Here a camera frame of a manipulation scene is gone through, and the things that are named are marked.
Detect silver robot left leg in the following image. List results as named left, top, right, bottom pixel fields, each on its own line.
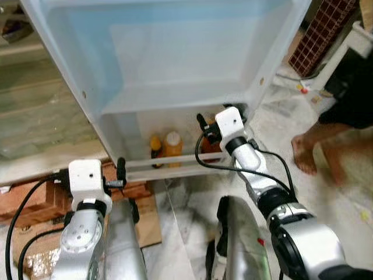
left=105, top=197, right=147, bottom=280

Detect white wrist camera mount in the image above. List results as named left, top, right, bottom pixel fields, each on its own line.
left=68, top=158, right=107, bottom=203
left=214, top=106, right=246, bottom=144

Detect silver robot right leg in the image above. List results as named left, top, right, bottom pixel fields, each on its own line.
left=205, top=195, right=273, bottom=280

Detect brown bottle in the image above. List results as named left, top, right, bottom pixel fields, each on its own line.
left=200, top=138, right=226, bottom=163

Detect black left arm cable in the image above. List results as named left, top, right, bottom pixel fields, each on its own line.
left=4, top=170, right=71, bottom=280

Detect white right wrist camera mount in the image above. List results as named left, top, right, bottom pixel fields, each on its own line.
left=214, top=106, right=246, bottom=144

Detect small dark bottle yellow cap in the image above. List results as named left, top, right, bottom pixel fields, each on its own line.
left=149, top=135, right=164, bottom=169

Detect brown lattice panel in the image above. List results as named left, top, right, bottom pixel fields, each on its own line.
left=288, top=0, right=360, bottom=78

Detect white fridge door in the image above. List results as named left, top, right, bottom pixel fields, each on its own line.
left=20, top=0, right=314, bottom=183

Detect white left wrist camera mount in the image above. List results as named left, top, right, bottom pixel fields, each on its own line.
left=68, top=158, right=107, bottom=203

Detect orange juice bottle white cap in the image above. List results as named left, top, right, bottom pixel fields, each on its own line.
left=163, top=131, right=184, bottom=168

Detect red bricks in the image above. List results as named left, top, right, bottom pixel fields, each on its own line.
left=0, top=165, right=153, bottom=227

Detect silver robot leg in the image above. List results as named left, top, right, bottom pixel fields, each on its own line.
left=105, top=197, right=147, bottom=280
left=205, top=195, right=273, bottom=280

